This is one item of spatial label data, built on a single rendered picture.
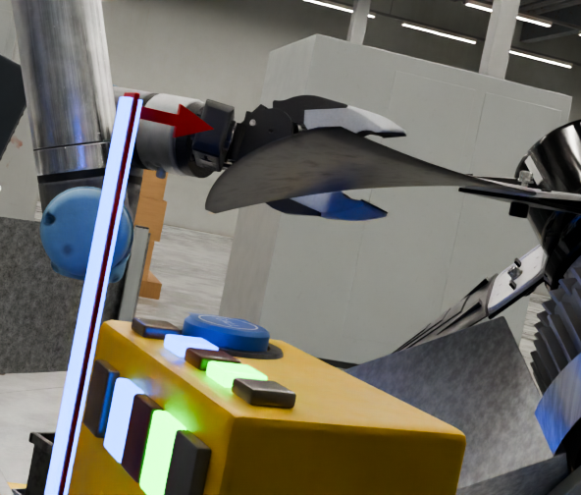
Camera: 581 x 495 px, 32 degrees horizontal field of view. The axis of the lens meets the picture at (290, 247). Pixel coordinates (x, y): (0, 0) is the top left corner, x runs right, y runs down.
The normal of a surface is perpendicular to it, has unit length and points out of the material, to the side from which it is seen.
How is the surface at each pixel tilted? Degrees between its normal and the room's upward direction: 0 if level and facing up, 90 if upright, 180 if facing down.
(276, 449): 90
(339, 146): 166
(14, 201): 90
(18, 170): 90
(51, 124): 98
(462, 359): 55
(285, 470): 90
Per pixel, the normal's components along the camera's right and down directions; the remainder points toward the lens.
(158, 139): -0.47, 0.18
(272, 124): -0.41, -0.14
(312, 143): -0.09, 0.98
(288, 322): 0.25, 0.10
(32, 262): 0.76, 0.18
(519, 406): -0.26, -0.59
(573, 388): -0.89, -0.12
